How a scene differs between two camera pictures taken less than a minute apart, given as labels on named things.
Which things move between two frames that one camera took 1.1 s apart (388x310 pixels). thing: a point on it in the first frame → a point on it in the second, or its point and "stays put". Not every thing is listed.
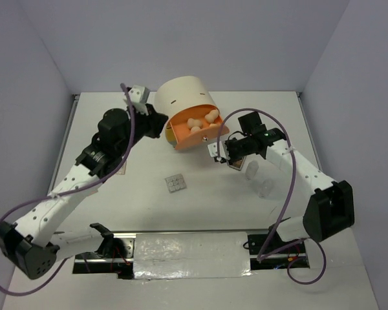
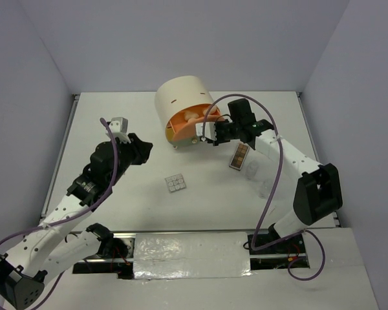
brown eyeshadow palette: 237,163 stays put
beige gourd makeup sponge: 192,123 → 191,115
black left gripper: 156,121 → 141,149
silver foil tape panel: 165,256 stays put
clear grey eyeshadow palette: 175,183 stays put
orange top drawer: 196,124 stays put
